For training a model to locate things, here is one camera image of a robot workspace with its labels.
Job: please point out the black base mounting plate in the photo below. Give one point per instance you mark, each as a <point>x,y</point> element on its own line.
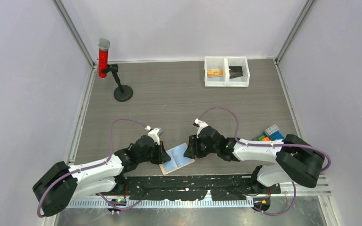
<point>188,188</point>

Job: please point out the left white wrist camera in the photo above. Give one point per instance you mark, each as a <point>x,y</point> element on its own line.
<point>154,133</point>

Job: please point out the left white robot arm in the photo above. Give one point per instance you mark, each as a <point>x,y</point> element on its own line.
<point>62,183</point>

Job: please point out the red cylinder with grey cap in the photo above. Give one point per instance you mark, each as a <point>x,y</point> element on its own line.
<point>104,45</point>

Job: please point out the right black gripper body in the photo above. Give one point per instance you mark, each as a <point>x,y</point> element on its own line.
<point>203,149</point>

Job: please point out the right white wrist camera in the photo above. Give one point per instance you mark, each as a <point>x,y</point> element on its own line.
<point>200,125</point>

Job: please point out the black stand with round base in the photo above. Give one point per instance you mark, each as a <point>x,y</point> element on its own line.
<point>123,92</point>

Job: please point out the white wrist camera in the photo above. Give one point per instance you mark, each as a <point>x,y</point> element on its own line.
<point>200,125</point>
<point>154,133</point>

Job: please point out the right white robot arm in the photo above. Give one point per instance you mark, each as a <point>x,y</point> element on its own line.
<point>290,158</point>

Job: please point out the gold card in bin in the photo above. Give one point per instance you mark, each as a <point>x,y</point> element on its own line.
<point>214,72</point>

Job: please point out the white two-compartment bin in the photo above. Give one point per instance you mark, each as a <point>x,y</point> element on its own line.
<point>213,62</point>

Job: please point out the colourful toy brick assembly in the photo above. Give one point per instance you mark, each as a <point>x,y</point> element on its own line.
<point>271,133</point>

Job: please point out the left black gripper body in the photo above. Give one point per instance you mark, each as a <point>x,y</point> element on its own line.
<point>153,156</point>

